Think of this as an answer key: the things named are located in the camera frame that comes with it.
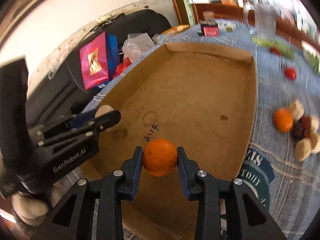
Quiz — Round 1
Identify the beige pastry cake four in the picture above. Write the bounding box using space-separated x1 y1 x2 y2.
94 104 118 132

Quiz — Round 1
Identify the large orange front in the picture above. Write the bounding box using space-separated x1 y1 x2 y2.
143 139 178 177

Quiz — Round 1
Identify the beige pastry cake three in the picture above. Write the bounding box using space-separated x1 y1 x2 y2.
295 138 312 162

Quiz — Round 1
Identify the beige pastry cake five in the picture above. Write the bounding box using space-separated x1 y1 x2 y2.
310 132 320 154

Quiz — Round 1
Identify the small orange mandarin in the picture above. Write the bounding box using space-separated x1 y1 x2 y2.
273 108 293 133

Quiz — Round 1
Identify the beige pastry cake two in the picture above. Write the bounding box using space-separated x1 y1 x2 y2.
309 115 320 133

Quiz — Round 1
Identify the beige pastry cake one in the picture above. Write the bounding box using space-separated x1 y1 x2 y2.
287 100 304 121

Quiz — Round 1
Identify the black leather sofa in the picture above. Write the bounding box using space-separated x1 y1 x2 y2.
26 9 171 127

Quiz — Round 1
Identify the pink blue gift bag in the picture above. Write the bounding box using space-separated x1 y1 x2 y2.
79 33 120 90

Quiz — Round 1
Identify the red plastic bag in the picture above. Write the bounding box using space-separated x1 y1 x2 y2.
113 57 132 79

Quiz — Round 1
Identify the blue plaid tablecloth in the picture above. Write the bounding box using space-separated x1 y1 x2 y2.
85 23 319 239

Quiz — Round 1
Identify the clear plastic bag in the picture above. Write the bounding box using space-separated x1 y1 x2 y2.
122 33 155 63

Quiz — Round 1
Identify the small red date two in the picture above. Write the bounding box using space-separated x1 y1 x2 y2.
299 115 311 130

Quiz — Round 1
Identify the shallow cardboard box tray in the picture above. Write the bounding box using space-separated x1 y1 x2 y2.
82 42 258 240

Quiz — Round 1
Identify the yellow snack package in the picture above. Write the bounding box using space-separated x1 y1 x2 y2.
161 24 190 35

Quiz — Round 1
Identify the small red cherry tomato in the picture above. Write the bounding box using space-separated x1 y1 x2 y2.
285 68 297 80

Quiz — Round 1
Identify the black red labelled jar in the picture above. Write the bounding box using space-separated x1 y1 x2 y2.
199 20 219 37

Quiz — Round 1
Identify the wooden sideboard cabinet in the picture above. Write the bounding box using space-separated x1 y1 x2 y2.
192 0 320 48

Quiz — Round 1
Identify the red date near vegetable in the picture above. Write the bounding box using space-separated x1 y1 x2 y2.
270 47 281 56

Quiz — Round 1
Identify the green leafy vegetable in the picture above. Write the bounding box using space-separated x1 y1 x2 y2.
252 37 295 60

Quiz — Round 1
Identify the white bowl with greens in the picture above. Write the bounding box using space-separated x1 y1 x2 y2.
301 41 319 75

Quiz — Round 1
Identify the clear plastic pitcher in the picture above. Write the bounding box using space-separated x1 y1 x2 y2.
243 0 276 42

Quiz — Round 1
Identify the framed wall picture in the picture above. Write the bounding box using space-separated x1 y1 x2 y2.
1 0 45 46

